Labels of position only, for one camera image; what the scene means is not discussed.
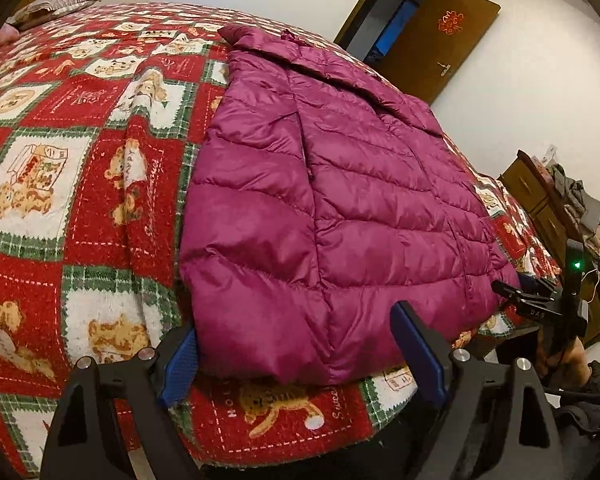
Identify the wooden dresser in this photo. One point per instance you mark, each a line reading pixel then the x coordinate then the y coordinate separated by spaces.
pixel 530 186

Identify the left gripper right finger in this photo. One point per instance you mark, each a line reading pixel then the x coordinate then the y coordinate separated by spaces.
pixel 493 420

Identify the magenta puffer jacket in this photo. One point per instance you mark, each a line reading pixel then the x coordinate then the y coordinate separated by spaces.
pixel 321 197

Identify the red patterned bedspread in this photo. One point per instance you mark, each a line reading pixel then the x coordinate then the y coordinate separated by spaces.
pixel 102 116

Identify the brown wooden door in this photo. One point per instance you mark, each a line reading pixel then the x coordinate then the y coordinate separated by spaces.
pixel 411 63

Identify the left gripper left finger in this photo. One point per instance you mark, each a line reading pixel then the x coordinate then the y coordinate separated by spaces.
pixel 85 440

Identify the pink folded blanket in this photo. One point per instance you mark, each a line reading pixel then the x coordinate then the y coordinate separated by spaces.
pixel 8 34

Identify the red door decoration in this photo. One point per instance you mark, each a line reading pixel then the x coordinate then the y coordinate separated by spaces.
pixel 451 22

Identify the striped pillow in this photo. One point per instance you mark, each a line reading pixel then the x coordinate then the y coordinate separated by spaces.
pixel 40 12

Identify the metal door handle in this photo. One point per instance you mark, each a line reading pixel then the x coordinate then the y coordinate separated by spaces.
pixel 444 68

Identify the person's right hand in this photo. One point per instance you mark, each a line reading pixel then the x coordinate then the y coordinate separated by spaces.
pixel 566 370

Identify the clothes pile on dresser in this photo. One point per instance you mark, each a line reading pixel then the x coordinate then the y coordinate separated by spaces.
pixel 582 209

